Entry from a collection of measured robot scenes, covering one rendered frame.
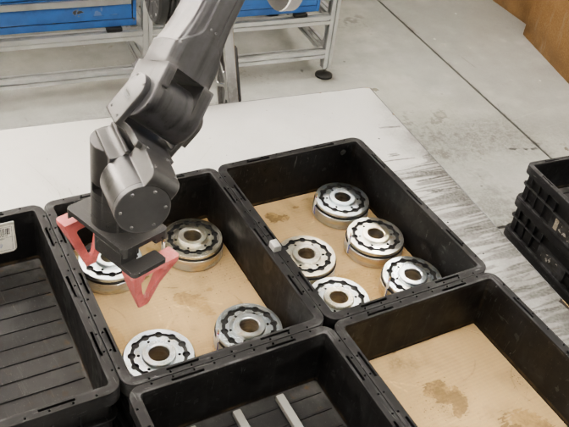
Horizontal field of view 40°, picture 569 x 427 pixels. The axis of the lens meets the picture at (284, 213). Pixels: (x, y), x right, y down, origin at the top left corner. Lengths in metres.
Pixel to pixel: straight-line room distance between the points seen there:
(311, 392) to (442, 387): 0.20
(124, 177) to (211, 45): 0.17
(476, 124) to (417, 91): 0.33
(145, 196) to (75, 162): 1.02
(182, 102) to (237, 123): 1.11
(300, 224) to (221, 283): 0.21
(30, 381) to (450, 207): 1.00
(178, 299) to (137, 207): 0.51
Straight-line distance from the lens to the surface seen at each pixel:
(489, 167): 3.26
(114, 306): 1.25
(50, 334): 1.23
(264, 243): 1.24
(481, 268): 1.27
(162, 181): 0.76
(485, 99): 3.75
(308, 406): 1.14
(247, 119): 1.94
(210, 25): 0.83
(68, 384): 1.16
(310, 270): 1.29
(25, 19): 3.14
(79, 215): 0.90
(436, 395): 1.20
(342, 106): 2.05
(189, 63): 0.81
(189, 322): 1.23
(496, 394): 1.23
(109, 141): 0.83
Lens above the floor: 1.73
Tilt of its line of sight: 39 degrees down
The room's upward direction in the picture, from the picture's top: 8 degrees clockwise
